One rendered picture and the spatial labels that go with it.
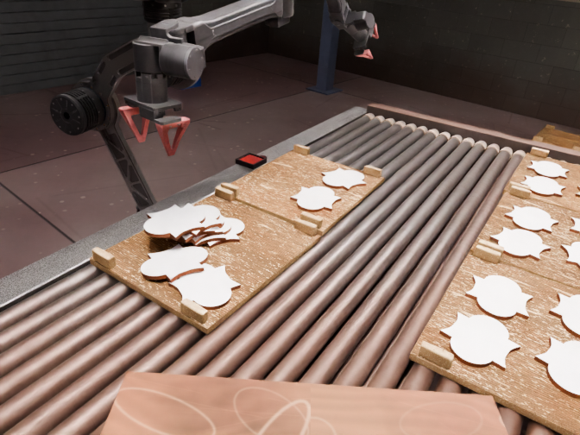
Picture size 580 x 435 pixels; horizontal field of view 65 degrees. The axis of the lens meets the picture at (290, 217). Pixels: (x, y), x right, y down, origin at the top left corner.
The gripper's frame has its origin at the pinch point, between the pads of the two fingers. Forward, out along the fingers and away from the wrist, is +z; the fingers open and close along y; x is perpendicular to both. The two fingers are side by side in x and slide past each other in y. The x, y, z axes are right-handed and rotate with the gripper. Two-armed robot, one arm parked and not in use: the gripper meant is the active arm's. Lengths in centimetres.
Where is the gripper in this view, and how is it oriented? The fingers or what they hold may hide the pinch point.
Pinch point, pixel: (155, 144)
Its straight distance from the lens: 96.9
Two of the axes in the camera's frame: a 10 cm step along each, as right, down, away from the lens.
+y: 7.7, 3.6, -5.2
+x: 6.3, -3.4, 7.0
